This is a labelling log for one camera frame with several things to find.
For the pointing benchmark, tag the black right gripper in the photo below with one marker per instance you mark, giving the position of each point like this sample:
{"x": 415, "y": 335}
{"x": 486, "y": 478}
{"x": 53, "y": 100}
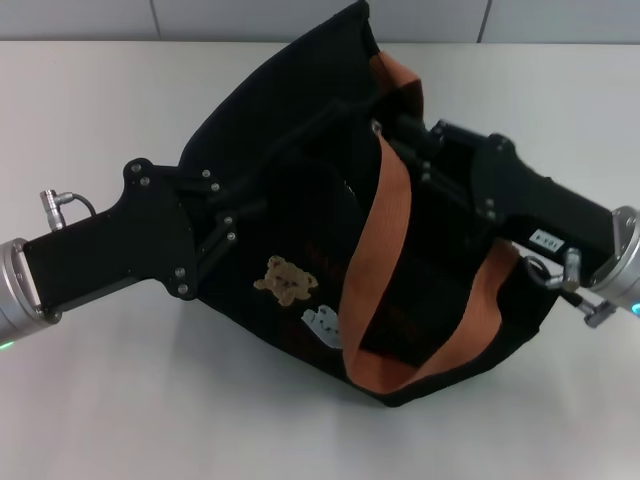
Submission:
{"x": 530, "y": 200}

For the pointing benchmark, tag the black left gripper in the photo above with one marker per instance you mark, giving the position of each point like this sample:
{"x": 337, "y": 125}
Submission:
{"x": 135, "y": 240}

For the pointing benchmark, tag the silver zipper pull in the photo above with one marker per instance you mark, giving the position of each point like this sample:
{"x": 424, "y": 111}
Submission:
{"x": 376, "y": 128}

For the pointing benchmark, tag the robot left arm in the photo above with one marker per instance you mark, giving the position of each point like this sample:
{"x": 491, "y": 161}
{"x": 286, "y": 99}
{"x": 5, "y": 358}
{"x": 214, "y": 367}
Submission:
{"x": 20, "y": 295}

